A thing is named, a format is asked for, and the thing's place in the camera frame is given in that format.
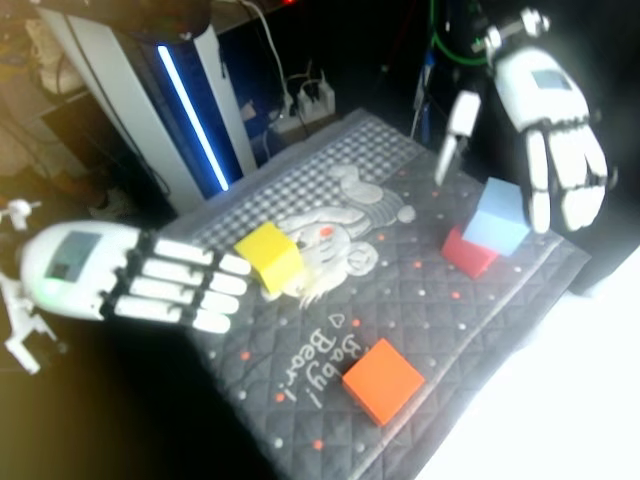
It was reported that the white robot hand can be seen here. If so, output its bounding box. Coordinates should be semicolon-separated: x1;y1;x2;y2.
433;47;619;236
19;219;252;335

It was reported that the blue foam cube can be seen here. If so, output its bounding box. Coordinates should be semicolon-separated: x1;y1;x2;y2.
461;177;532;258

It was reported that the yellow foam cube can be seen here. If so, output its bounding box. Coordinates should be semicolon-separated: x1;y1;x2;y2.
233;221;306;296

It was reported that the red foam cube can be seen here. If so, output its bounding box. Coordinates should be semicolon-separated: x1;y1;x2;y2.
440;225;500;280

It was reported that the orange foam cube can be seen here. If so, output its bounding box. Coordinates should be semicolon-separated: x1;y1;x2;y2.
342;338;426;427

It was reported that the white column with blue light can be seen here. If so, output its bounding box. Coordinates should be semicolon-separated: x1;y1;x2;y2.
37;7;259;216

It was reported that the white power strip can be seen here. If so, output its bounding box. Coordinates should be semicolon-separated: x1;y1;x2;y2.
272;74;337;135

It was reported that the grey quilt with bear print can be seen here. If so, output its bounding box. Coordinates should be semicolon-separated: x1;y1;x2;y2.
159;107;594;480

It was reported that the green cable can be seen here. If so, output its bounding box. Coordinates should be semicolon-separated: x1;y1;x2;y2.
430;0;490;67

